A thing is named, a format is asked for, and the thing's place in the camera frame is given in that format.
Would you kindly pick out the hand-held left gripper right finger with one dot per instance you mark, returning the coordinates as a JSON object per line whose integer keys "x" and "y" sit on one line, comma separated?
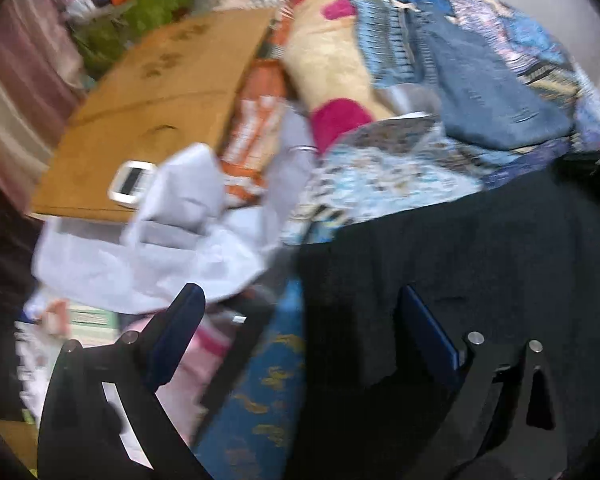
{"x": 430, "y": 340}

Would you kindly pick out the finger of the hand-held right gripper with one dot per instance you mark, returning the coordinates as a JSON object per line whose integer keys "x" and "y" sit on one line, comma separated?
{"x": 597, "y": 165}

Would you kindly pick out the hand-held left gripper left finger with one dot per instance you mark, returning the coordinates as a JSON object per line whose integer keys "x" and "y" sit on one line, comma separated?
{"x": 172, "y": 340}

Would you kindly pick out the black pants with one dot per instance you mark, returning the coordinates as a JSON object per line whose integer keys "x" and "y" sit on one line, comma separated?
{"x": 430, "y": 240}

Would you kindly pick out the pink striped cloth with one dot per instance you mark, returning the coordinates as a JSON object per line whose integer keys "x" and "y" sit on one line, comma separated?
{"x": 200, "y": 355}

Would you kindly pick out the white cloth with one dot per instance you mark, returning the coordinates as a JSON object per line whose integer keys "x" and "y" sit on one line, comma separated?
{"x": 180, "y": 240}

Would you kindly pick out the blue jeans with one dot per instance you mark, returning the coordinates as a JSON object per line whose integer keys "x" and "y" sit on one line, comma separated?
{"x": 480, "y": 90}

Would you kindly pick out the white handheld device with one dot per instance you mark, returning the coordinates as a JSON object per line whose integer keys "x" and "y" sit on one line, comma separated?
{"x": 130, "y": 182}

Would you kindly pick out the blue patchwork quilt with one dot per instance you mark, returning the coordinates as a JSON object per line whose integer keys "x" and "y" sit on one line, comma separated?
{"x": 390, "y": 175}

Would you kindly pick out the orange striped cloth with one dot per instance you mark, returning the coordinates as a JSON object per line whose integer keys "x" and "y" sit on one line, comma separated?
{"x": 260, "y": 110}

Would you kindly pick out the cream pink floral blanket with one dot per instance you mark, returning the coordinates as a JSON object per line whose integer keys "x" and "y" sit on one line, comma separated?
{"x": 320, "y": 60}

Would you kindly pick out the striped maroon curtain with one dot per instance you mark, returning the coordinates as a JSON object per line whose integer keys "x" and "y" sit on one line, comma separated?
{"x": 20, "y": 60}

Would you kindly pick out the green laundry basket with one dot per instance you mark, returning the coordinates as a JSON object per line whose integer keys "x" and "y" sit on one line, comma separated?
{"x": 150, "y": 15}

